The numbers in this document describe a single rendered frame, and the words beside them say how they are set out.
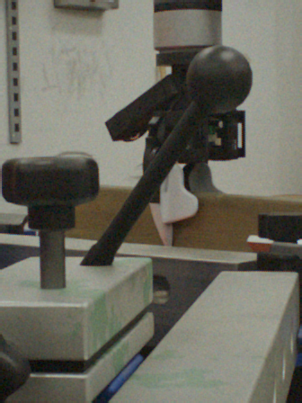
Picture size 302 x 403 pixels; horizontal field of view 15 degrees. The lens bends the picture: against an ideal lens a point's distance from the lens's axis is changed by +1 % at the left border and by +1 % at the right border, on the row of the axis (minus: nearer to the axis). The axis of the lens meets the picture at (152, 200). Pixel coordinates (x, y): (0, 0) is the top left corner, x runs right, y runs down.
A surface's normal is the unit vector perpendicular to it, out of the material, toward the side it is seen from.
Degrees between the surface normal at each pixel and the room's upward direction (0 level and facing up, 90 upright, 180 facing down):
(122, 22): 90
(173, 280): 90
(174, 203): 84
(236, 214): 87
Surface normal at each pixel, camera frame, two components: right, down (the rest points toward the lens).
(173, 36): -0.42, 0.07
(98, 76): 0.76, 0.04
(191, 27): 0.11, 0.07
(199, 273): -0.64, 0.07
